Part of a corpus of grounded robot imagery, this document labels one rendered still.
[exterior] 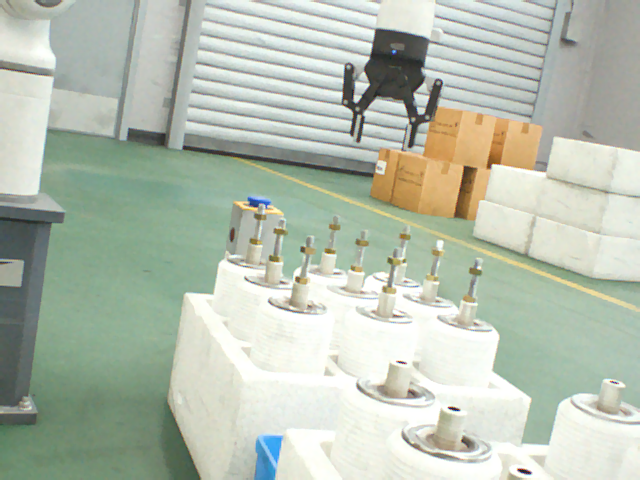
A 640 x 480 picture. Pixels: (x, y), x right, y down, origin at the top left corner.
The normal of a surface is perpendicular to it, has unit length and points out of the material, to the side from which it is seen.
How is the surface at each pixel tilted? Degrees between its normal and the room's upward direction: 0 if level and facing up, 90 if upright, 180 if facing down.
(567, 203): 90
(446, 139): 90
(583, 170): 90
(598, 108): 90
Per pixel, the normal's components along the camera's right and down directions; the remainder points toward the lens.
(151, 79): 0.44, 0.22
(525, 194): -0.86, -0.08
